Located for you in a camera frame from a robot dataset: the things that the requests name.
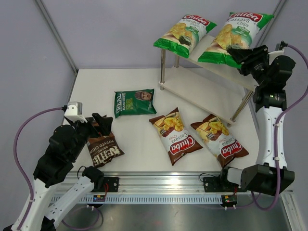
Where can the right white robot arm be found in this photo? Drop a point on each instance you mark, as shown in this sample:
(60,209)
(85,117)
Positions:
(270,174)

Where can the brown Chuba chips bag right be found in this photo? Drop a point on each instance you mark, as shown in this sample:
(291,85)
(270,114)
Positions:
(218,140)

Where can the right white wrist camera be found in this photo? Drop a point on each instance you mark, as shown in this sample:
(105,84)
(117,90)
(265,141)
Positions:
(279,48)

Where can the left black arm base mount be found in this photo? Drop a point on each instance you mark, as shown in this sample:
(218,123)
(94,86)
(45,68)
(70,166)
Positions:
(109,184)

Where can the brown chuba chips bag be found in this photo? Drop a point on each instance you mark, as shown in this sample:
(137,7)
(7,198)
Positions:
(175,138)
(218,140)

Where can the brown Kettle sea salt bag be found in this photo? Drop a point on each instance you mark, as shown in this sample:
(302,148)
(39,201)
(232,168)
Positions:
(103,149)

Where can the dark green Real chips bag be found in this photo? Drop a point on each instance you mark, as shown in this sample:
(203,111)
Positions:
(135,102)

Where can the green Chuba cassava chips bag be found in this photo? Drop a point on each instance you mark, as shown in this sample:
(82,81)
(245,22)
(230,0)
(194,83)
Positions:
(182,38)

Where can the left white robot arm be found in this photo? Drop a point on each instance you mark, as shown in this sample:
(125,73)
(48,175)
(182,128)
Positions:
(65,145)

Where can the white two-tier shelf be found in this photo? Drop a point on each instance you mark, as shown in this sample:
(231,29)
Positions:
(216,88)

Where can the brown Chuba chips bag centre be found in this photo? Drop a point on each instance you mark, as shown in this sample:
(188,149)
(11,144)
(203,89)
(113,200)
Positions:
(175,138)

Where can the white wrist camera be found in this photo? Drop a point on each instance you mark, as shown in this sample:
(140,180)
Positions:
(74,112)
(279,48)

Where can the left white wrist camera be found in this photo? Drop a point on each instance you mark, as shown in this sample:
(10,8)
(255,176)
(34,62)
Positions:
(74,112)

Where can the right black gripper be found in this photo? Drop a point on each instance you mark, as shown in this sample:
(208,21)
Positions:
(248,57)

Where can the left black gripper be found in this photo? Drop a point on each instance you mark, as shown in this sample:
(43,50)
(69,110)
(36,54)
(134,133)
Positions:
(104,123)

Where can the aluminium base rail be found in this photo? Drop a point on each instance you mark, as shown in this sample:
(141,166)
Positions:
(160,182)

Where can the white slotted cable duct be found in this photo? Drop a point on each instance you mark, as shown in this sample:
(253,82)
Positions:
(186,199)

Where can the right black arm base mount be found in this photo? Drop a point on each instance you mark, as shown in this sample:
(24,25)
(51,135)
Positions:
(212,184)

